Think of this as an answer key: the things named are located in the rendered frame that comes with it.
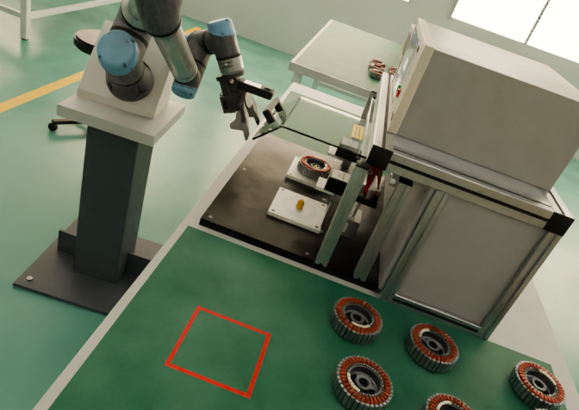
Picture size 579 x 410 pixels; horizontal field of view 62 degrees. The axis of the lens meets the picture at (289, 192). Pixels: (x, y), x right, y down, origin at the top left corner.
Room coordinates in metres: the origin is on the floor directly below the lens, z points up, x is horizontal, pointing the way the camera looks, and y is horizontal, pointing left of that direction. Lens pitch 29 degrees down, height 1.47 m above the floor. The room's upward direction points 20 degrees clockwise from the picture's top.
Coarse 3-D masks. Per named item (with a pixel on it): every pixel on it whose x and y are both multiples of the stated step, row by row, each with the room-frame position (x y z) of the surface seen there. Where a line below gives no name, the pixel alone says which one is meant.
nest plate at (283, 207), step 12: (288, 192) 1.24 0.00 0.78; (276, 204) 1.15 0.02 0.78; (288, 204) 1.17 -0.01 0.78; (312, 204) 1.22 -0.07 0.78; (324, 204) 1.25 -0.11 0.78; (276, 216) 1.11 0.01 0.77; (288, 216) 1.11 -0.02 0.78; (300, 216) 1.13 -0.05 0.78; (312, 216) 1.16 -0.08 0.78; (312, 228) 1.10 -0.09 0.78
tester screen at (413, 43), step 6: (414, 30) 1.47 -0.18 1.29; (414, 36) 1.39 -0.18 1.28; (414, 42) 1.32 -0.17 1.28; (408, 48) 1.42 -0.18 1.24; (414, 48) 1.26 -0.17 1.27; (408, 54) 1.34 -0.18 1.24; (402, 60) 1.44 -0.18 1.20; (408, 60) 1.28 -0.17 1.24; (402, 66) 1.37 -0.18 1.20; (402, 72) 1.30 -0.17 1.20
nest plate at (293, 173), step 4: (296, 160) 1.47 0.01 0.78; (292, 164) 1.43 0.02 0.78; (296, 164) 1.44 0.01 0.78; (292, 168) 1.40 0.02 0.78; (296, 168) 1.41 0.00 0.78; (288, 172) 1.36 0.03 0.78; (292, 172) 1.37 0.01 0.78; (296, 172) 1.38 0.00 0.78; (300, 172) 1.39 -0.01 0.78; (288, 176) 1.35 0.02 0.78; (292, 176) 1.35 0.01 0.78; (296, 176) 1.36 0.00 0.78; (300, 176) 1.37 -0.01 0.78; (304, 176) 1.38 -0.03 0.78; (296, 180) 1.35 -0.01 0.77; (300, 180) 1.35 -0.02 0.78; (304, 180) 1.35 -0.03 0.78; (308, 180) 1.36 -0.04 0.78; (312, 180) 1.37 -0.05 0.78; (316, 180) 1.38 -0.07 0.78; (308, 184) 1.35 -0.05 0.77; (312, 184) 1.35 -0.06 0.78
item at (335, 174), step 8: (328, 176) 1.20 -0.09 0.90; (336, 176) 1.16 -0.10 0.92; (344, 176) 1.18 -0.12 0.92; (320, 184) 1.16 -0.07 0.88; (328, 184) 1.15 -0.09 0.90; (336, 184) 1.14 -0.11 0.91; (344, 184) 1.14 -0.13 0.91; (328, 192) 1.15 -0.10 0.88; (336, 192) 1.14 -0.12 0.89; (360, 192) 1.17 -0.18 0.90; (368, 192) 1.18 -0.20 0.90; (360, 200) 1.14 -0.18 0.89; (368, 200) 1.14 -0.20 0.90; (352, 208) 1.19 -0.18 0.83; (352, 216) 1.15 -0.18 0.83
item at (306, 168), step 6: (306, 156) 1.44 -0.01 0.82; (312, 156) 1.46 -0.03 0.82; (300, 162) 1.39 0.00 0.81; (306, 162) 1.40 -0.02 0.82; (312, 162) 1.45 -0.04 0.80; (318, 162) 1.45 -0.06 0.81; (324, 162) 1.45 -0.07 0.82; (300, 168) 1.39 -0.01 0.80; (306, 168) 1.37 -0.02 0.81; (312, 168) 1.37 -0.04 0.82; (318, 168) 1.41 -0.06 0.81; (324, 168) 1.40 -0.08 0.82; (330, 168) 1.42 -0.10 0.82; (306, 174) 1.37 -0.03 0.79; (312, 174) 1.37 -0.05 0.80; (318, 174) 1.37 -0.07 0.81; (324, 174) 1.38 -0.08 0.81
